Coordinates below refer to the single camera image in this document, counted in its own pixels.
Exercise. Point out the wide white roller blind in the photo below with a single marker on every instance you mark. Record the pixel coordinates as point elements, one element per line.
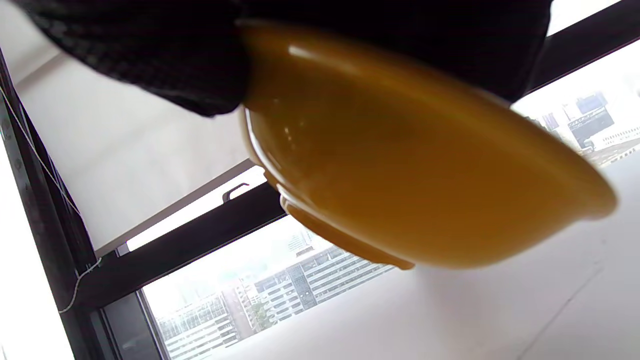
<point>125,165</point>

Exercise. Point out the black window frame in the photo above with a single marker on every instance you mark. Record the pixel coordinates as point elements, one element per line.
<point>200,240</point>

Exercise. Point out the person's right hand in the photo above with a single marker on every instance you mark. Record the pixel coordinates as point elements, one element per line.
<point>150,45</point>

